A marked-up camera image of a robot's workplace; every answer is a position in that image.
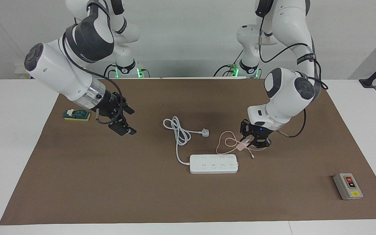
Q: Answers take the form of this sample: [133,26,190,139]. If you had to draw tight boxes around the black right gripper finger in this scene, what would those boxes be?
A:
[108,119,137,136]
[119,103,135,115]

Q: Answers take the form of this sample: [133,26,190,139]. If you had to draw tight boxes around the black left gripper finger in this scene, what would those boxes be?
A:
[240,122,252,144]
[252,137,272,149]

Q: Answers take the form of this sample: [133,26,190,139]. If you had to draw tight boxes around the pink charger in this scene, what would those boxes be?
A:
[236,139,251,151]

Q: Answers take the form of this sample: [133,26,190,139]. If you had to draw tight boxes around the pink charging cable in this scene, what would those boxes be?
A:
[216,131,269,160]

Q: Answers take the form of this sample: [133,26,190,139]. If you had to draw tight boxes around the white power strip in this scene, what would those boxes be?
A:
[190,154,239,174]

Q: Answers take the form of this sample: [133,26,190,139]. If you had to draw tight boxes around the brown table mat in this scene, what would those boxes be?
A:
[0,78,376,226]

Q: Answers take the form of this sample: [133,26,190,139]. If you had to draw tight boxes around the green knife switch yellow base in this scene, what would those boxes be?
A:
[63,109,91,122]

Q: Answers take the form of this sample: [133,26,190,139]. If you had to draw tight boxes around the black right arm base cables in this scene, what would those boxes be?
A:
[103,63,151,79]

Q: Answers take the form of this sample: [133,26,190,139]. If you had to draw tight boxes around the black arm base cables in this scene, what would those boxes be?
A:
[213,49,244,77]
[103,63,151,79]

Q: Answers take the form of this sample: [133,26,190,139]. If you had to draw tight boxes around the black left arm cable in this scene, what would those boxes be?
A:
[257,15,329,138]

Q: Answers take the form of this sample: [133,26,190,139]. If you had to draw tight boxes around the white power cord with plug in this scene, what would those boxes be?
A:
[163,116,210,165]

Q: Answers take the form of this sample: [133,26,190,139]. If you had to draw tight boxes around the black left arm base cables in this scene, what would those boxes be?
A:
[213,49,244,77]

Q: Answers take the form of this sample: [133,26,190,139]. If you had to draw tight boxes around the grey on/off switch box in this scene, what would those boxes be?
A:
[333,173,364,200]

